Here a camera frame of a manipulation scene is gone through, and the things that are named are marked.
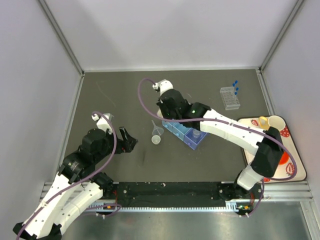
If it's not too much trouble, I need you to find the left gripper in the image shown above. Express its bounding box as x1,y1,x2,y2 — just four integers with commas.
94,126,138,163

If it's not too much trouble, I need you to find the light blue drawer box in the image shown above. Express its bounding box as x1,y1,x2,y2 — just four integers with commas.
161,120,175,132

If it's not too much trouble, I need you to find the glass stoppered bottle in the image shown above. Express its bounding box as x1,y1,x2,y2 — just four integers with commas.
192,129,201,139

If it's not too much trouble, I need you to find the clear plastic funnel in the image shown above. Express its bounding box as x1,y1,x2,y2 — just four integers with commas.
151,120,164,136

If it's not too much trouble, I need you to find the purple drawer box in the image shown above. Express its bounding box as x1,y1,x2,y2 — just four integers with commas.
183,128,207,150

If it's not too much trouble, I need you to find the clear test tube rack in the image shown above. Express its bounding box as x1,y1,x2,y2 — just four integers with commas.
219,86,241,111

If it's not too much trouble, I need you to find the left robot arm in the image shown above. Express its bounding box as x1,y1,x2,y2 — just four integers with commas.
13,127,138,240

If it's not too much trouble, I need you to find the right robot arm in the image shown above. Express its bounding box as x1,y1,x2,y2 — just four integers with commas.
157,89,284,198

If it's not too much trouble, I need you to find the yellow cup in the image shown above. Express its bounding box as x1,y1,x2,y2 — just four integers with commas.
258,115,286,131

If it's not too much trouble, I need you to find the orange bowl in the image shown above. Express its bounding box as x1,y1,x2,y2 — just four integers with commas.
279,151,290,166

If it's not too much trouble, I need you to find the strawberry pattern tray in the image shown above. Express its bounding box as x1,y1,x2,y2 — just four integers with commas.
238,117,307,184

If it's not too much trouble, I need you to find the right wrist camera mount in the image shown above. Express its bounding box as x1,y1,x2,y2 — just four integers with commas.
152,79,174,95

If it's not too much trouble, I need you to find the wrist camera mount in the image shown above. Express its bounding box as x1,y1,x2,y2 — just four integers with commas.
152,79,174,95
91,113,114,134

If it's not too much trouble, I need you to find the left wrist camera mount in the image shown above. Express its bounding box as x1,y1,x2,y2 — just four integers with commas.
91,113,114,134

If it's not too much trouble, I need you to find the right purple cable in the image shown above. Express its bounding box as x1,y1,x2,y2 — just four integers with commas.
138,78,298,217

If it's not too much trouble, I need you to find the purple cable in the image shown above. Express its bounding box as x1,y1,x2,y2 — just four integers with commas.
15,111,123,240
138,78,298,217

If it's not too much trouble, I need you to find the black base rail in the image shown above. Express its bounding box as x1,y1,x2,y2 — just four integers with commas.
102,181,262,207

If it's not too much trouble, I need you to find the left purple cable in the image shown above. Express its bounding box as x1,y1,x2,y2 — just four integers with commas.
15,111,123,240

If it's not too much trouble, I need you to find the grey slotted cable duct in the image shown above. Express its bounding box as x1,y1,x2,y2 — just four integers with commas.
85,201,253,214

